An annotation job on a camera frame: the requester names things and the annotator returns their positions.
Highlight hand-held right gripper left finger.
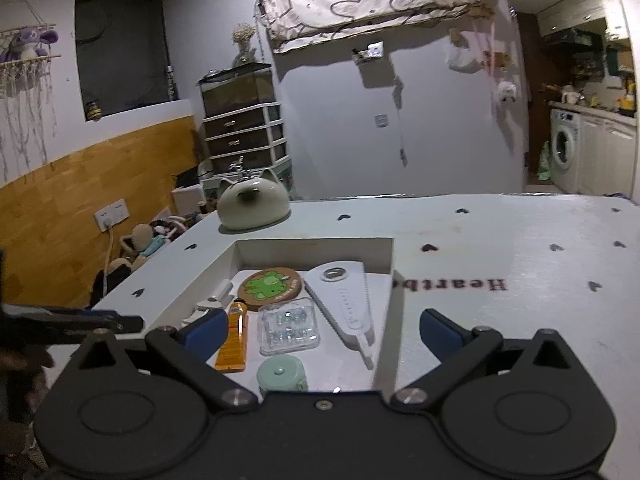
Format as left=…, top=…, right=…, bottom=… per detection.
left=70, top=309, right=259, bottom=413

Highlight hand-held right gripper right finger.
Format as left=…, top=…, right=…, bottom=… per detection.
left=390, top=309, right=581, bottom=413

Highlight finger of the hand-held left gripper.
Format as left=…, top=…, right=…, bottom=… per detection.
left=0, top=302, right=122, bottom=328
left=15, top=315, right=146, bottom=347

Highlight orange tube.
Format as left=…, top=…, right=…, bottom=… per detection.
left=215, top=299, right=250, bottom=373

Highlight round cork dinosaur coaster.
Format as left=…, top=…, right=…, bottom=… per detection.
left=237, top=269, right=304, bottom=313

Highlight clear plastic case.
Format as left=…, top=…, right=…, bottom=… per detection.
left=257, top=297, right=322, bottom=356

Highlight white serrated plastic tool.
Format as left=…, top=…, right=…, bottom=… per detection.
left=303, top=260, right=377, bottom=370

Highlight white cardboard box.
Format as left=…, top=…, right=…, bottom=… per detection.
left=90, top=235, right=407, bottom=396

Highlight person's left hand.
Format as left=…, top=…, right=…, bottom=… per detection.
left=0, top=348, right=55, bottom=372

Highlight pile of plush toys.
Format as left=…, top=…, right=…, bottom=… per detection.
left=107, top=212, right=206, bottom=273

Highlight white storage box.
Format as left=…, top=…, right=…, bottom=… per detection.
left=171, top=185, right=206, bottom=216

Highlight cat-shaped ceramic pot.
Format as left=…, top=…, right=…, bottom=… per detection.
left=216, top=169, right=292, bottom=233

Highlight black bag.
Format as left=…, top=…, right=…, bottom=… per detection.
left=172, top=165, right=201, bottom=188

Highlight white drawer cabinet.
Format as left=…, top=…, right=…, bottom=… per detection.
left=202, top=102, right=290, bottom=171

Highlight white washing machine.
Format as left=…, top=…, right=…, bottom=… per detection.
left=549, top=107, right=583, bottom=191

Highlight purple plush toy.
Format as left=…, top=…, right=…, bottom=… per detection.
left=0, top=29, right=60, bottom=63

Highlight white kitchen base cabinet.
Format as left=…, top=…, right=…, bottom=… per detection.
left=577, top=112, right=640, bottom=201

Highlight glass fish tank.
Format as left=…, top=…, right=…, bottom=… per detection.
left=198, top=62, right=276, bottom=117

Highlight dark window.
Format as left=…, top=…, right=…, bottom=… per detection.
left=75, top=0, right=180, bottom=122

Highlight white hanging bag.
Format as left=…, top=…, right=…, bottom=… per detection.
left=447, top=42, right=488, bottom=73

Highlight dried flower bouquet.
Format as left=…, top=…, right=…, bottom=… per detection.
left=231, top=23, right=258, bottom=67

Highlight white upper kitchen cabinets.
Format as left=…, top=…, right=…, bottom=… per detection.
left=537, top=0, right=631, bottom=38

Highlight white charging cable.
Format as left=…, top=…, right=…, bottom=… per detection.
left=102, top=229, right=117, bottom=302

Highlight white wall socket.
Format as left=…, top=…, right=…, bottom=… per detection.
left=94, top=199, right=130, bottom=232

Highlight macrame wall hanging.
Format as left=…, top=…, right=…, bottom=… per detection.
left=0, top=22, right=63, bottom=173

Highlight hanging grey cable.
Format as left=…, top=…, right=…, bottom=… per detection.
left=392, top=77, right=409, bottom=167

